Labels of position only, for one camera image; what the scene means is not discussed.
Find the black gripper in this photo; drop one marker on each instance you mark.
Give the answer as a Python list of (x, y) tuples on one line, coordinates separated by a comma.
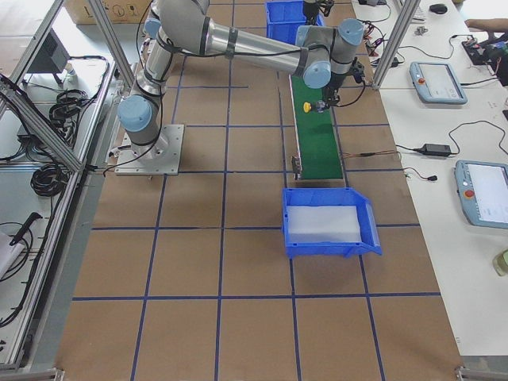
[(334, 82)]

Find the yellow push button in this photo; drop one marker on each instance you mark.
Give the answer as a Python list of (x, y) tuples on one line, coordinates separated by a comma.
[(317, 107)]

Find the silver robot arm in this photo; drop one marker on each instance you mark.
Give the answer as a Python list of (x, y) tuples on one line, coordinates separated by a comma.
[(311, 8), (321, 56)]

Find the green conveyor belt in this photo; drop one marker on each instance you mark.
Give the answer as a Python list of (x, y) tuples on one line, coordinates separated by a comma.
[(318, 156)]

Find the left blue plastic bin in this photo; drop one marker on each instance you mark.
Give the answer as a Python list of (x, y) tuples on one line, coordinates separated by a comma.
[(283, 19)]

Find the blue plastic bin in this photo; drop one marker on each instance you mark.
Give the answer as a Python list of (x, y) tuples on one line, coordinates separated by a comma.
[(283, 19), (339, 196)]

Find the teach pendant far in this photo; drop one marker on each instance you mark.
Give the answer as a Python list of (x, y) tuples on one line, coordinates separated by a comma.
[(436, 83)]

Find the teach pendant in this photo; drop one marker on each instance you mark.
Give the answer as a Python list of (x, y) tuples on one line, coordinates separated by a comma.
[(482, 190), (436, 83)]

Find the black power adapter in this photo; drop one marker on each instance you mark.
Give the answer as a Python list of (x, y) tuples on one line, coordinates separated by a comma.
[(438, 150)]

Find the right blue plastic bin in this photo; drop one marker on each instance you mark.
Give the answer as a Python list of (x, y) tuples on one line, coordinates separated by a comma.
[(339, 196)]

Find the white foam pad right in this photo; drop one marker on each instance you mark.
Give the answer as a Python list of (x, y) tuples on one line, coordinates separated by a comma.
[(310, 224)]

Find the teach pendant near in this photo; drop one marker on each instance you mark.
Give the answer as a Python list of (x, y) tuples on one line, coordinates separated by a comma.
[(482, 190)]

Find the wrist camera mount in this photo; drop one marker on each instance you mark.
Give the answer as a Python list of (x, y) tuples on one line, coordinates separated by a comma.
[(357, 71)]

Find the aluminium frame post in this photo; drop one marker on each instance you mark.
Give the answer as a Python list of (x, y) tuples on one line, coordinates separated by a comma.
[(398, 32)]

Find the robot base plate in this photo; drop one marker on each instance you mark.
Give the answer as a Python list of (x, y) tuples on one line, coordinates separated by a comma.
[(162, 159)]

